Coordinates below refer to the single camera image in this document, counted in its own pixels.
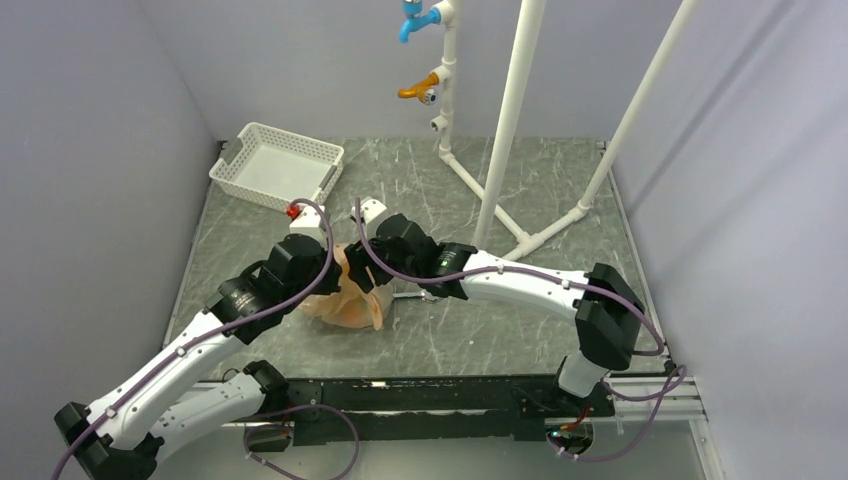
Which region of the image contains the translucent orange plastic bag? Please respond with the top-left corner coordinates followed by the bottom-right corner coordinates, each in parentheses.
top-left (297, 243), bottom-right (395, 330)

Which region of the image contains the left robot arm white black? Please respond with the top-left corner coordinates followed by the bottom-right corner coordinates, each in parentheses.
top-left (51, 234), bottom-right (342, 479)

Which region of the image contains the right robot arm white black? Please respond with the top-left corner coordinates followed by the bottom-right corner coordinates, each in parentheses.
top-left (345, 206), bottom-right (651, 415)

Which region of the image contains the silver wrench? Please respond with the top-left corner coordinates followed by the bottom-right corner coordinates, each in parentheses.
top-left (393, 290), bottom-right (440, 303)

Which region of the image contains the white plastic basket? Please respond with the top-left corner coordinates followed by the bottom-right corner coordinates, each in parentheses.
top-left (208, 122), bottom-right (344, 211)

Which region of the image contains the orange faucet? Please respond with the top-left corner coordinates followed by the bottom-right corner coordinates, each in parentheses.
top-left (397, 72), bottom-right (441, 105)

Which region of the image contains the blue faucet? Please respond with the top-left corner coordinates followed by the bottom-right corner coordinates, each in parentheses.
top-left (398, 0), bottom-right (442, 43)

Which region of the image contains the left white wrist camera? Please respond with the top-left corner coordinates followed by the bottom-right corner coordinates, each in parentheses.
top-left (285, 203), bottom-right (327, 246)

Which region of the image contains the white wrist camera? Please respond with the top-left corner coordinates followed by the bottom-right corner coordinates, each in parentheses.
top-left (350, 197), bottom-right (390, 238)
top-left (285, 203), bottom-right (327, 246)

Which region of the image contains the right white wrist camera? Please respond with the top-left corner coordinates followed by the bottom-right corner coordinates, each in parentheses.
top-left (350, 197), bottom-right (390, 238)

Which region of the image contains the white PVC pipe frame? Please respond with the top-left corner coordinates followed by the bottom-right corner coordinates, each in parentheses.
top-left (429, 0), bottom-right (700, 262)

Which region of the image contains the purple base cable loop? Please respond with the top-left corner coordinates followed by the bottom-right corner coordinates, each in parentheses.
top-left (242, 404), bottom-right (360, 480)

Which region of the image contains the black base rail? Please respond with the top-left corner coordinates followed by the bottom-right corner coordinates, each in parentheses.
top-left (247, 374), bottom-right (615, 446)

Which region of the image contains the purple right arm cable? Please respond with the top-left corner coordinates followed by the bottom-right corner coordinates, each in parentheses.
top-left (353, 197), bottom-right (689, 464)

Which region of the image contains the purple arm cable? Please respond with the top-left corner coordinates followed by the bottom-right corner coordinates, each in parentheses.
top-left (50, 197), bottom-right (335, 480)
top-left (353, 197), bottom-right (689, 464)

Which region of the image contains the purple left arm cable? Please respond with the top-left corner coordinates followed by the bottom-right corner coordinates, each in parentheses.
top-left (50, 197), bottom-right (335, 480)

